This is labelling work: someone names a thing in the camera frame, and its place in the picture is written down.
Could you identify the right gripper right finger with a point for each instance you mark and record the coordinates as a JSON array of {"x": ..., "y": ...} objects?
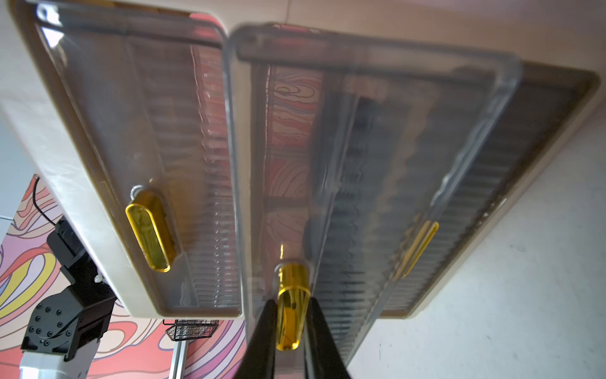
[{"x": 321, "y": 354}]

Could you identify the left black wire basket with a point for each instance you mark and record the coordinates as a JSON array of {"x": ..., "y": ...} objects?
[{"x": 188, "y": 330}]

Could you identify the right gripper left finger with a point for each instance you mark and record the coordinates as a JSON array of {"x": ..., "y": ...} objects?
[{"x": 259, "y": 359}]

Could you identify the cream drawer organizer cabinet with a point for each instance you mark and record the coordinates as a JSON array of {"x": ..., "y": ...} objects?
[{"x": 567, "y": 33}]

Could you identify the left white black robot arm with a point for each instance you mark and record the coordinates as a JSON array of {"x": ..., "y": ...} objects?
[{"x": 65, "y": 330}]

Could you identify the grey transparent drawer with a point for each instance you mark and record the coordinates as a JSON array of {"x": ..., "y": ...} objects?
[
  {"x": 343, "y": 149},
  {"x": 547, "y": 98},
  {"x": 143, "y": 89}
]

